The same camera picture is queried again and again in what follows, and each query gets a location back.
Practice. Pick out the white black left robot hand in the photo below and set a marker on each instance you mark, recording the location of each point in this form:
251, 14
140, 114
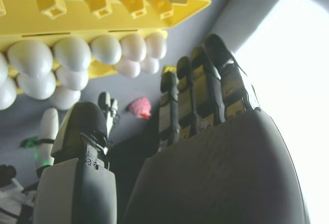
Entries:
218, 170

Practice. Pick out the yellow egg carton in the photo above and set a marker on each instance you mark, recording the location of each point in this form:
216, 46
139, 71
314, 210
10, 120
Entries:
102, 21

